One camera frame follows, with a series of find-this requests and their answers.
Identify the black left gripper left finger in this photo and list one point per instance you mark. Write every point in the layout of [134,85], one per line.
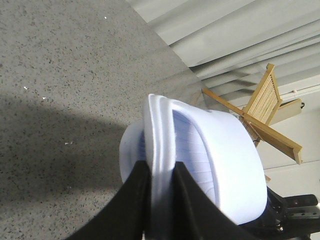
[123,218]

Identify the pale green curtain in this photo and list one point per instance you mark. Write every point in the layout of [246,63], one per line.
[228,43]

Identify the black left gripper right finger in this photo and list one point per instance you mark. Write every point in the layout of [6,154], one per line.
[195,217]

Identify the black metal stand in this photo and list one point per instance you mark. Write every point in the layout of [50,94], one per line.
[286,218]

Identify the light blue slipper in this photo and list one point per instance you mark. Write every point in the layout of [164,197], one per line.
[216,150]
[132,148]

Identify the wooden folding rack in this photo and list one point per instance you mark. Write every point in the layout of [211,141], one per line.
[259,112]

